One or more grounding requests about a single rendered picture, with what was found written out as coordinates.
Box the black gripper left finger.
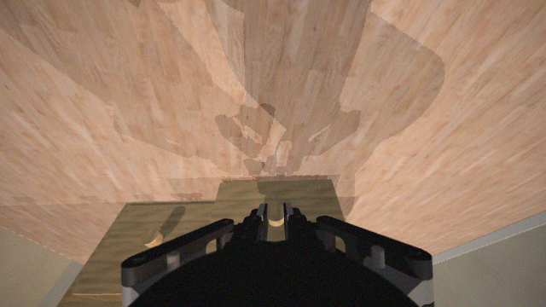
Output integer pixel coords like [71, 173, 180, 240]
[121, 204, 268, 307]

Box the light wooden chest of drawers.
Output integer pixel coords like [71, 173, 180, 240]
[56, 201, 215, 307]

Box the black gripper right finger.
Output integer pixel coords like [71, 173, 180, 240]
[283, 203, 434, 307]

